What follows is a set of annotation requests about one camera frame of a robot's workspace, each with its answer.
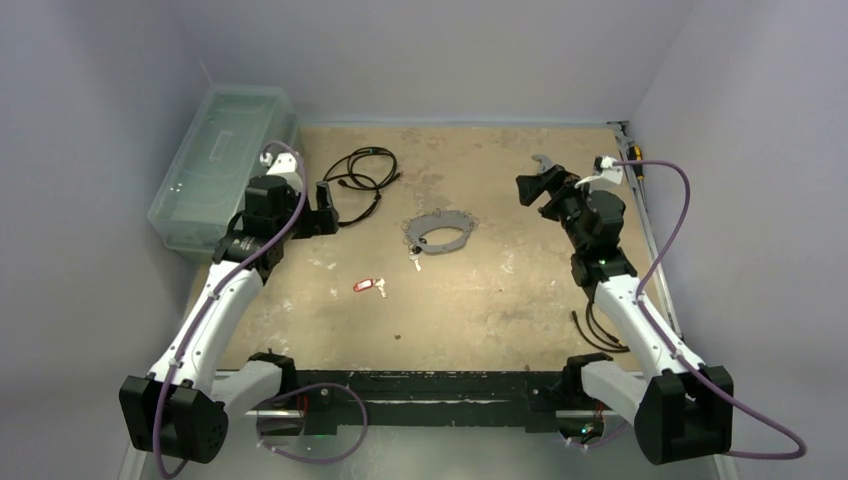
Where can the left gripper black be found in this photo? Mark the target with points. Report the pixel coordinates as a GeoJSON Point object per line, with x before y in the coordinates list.
{"type": "Point", "coordinates": [320, 221]}

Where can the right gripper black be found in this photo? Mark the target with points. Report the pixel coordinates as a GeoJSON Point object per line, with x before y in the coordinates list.
{"type": "Point", "coordinates": [556, 193]}

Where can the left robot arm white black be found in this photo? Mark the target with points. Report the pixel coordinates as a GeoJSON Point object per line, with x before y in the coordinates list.
{"type": "Point", "coordinates": [179, 409]}

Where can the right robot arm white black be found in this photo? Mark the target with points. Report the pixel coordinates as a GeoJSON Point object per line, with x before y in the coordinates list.
{"type": "Point", "coordinates": [676, 409]}

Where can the yellow black screwdriver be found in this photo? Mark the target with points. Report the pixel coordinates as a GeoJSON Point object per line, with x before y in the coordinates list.
{"type": "Point", "coordinates": [634, 155]}

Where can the clear plastic storage box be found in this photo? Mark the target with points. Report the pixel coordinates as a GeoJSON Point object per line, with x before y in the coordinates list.
{"type": "Point", "coordinates": [204, 185]}

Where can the red handled adjustable wrench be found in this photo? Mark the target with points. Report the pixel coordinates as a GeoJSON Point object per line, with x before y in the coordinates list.
{"type": "Point", "coordinates": [544, 163]}

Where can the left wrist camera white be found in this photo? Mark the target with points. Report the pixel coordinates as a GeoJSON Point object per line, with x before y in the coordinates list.
{"type": "Point", "coordinates": [281, 164]}

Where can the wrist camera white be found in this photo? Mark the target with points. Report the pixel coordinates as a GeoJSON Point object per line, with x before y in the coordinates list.
{"type": "Point", "coordinates": [281, 164]}
{"type": "Point", "coordinates": [605, 169]}

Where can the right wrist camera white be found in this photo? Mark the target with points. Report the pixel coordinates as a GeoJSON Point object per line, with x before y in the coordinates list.
{"type": "Point", "coordinates": [605, 169]}

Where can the aluminium frame rail right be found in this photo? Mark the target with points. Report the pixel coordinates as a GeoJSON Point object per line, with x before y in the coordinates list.
{"type": "Point", "coordinates": [658, 279]}

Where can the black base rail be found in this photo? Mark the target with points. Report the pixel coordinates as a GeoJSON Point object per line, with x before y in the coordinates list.
{"type": "Point", "coordinates": [534, 401]}

